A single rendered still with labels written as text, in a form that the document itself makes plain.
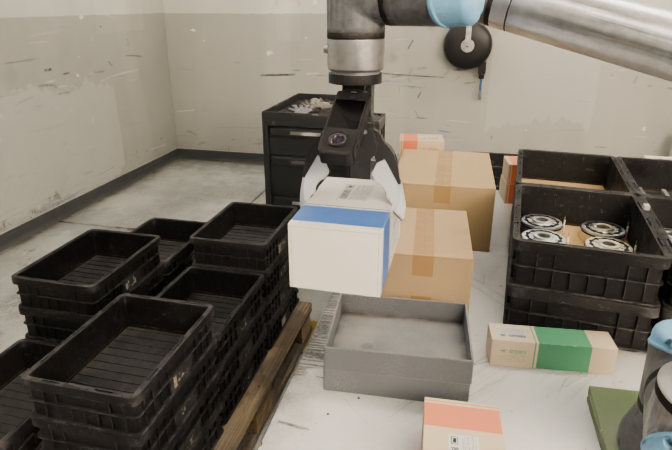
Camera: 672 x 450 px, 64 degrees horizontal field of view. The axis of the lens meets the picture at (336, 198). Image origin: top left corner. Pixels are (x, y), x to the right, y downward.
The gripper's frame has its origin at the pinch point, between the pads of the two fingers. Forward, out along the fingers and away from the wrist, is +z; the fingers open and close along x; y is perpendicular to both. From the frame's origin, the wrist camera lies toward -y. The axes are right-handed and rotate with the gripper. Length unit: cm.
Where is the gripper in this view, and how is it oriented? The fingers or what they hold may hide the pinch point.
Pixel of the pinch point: (350, 218)
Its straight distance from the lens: 76.2
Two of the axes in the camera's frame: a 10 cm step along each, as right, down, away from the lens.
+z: 0.0, 9.4, 3.3
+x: -9.7, -0.8, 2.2
